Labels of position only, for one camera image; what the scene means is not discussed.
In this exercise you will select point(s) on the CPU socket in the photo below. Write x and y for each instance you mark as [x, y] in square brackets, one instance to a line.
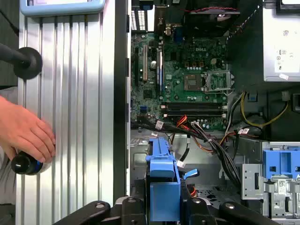
[192, 82]

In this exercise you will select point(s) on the black PC case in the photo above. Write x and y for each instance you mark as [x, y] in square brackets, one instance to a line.
[122, 93]

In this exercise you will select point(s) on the blue expansion slot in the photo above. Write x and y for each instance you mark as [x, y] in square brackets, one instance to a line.
[160, 80]

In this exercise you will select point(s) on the beige expansion slot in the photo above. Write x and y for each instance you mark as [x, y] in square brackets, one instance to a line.
[145, 63]

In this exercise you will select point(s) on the grey power supply unit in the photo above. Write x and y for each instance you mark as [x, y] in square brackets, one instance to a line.
[279, 35]

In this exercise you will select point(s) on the green motherboard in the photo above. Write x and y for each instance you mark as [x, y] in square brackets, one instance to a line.
[178, 61]

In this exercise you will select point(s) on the black cooling fan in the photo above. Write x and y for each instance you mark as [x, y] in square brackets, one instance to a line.
[211, 21]

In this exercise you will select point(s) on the silver drive cage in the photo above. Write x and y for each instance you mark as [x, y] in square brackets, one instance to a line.
[250, 182]

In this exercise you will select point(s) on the metal socket cover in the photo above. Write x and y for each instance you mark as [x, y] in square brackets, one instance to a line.
[218, 71]

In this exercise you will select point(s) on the black graphics card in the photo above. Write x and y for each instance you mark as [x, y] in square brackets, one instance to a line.
[158, 58]

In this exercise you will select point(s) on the silver disk bay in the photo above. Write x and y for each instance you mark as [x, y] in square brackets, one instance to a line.
[138, 159]

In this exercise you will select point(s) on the black expansion slot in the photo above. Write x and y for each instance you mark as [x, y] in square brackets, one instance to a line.
[137, 68]

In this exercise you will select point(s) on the person's left hand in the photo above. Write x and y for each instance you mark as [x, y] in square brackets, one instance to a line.
[23, 131]

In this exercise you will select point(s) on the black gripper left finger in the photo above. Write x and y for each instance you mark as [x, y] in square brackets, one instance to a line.
[131, 211]

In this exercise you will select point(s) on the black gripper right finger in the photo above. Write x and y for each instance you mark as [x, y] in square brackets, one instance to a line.
[199, 211]

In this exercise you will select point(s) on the hard disk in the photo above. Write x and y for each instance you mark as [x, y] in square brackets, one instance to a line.
[164, 199]

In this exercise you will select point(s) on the blue plastic drive bracket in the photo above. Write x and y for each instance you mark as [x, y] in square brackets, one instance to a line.
[272, 161]

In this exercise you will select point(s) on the black RAM slot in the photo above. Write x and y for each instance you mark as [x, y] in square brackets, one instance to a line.
[194, 111]
[194, 107]
[164, 115]
[194, 103]

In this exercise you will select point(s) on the black stand round foot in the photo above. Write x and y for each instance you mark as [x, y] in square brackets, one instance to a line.
[28, 62]

